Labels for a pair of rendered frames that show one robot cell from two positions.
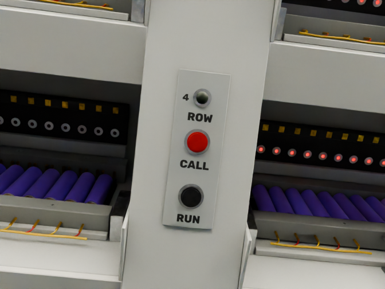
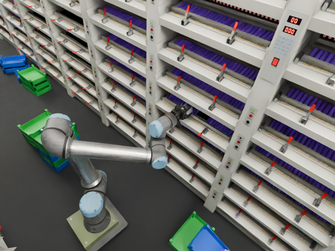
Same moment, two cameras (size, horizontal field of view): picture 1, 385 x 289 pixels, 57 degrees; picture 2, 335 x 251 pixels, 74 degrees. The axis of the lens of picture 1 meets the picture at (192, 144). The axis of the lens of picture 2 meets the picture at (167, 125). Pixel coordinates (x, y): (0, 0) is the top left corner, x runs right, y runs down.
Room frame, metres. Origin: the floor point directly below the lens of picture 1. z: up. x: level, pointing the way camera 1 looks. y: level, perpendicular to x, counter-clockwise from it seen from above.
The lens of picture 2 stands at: (-0.64, -0.25, 1.79)
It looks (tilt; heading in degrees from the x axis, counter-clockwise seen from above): 45 degrees down; 41
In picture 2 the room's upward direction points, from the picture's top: 6 degrees clockwise
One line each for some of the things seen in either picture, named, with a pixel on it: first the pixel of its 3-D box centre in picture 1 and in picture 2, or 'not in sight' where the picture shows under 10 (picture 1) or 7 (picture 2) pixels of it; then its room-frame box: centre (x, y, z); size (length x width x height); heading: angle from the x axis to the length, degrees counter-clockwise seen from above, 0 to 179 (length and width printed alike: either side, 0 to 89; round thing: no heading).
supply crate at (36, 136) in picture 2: not in sight; (54, 131); (-0.33, 1.27, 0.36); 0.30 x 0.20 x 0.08; 11
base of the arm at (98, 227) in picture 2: not in sight; (96, 216); (-0.45, 0.50, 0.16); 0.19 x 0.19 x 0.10
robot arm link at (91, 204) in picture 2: not in sight; (92, 206); (-0.44, 0.51, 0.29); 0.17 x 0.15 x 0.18; 52
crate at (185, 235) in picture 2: not in sight; (192, 236); (0.00, -0.05, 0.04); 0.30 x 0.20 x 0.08; 3
